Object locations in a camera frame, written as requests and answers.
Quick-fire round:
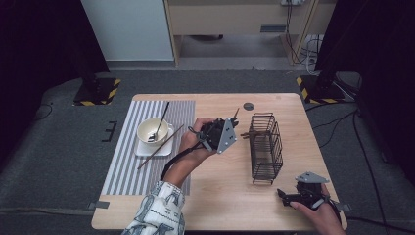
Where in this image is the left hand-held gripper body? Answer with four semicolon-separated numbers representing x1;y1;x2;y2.
197;117;239;155

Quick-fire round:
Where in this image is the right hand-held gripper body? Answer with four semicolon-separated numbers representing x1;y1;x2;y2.
287;171;331;210

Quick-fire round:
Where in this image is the dark wire basket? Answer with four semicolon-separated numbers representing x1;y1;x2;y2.
248;112;284;185

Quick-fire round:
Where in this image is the person's right hand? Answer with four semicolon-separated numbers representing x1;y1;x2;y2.
289;184;346;235

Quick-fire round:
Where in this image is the person's left hand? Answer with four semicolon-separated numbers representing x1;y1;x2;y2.
178;117;218;165

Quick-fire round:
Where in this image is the dark metal spoon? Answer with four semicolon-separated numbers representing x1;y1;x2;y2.
147;101;170;143

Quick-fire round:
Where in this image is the cream ceramic cup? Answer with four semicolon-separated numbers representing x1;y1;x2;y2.
136;117;175;146

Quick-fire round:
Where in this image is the white square plate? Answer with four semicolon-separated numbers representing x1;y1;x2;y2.
134;125;175;158

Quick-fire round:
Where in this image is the black stand with striped base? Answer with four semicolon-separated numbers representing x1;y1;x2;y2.
296;75;346;105
72;65;121;107

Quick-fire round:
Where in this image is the striped woven placemat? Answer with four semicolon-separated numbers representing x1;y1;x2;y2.
101;99;197;197

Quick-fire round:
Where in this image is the light wooden cabinet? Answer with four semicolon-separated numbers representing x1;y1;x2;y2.
162;0;337;66

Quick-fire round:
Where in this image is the white cabinet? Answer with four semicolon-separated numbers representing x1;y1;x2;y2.
80;0;174;62

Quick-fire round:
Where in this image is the dark curtain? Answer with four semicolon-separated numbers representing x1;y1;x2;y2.
314;0;415;177
0;0;111;165

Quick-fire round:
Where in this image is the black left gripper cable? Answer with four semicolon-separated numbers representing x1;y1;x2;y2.
161;125;209;181

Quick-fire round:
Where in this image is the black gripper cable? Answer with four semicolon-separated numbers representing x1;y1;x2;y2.
161;125;209;181
327;195;415;234

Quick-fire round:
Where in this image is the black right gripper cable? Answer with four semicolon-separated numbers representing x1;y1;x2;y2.
327;195;415;234

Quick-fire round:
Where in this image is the white cable bundle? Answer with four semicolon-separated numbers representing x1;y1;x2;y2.
301;34;325;76

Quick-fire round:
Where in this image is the black hanging cable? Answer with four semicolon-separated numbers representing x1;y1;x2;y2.
285;3;302;66

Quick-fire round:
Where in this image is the thin black floor cable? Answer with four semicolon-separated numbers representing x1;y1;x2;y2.
33;102;54;121

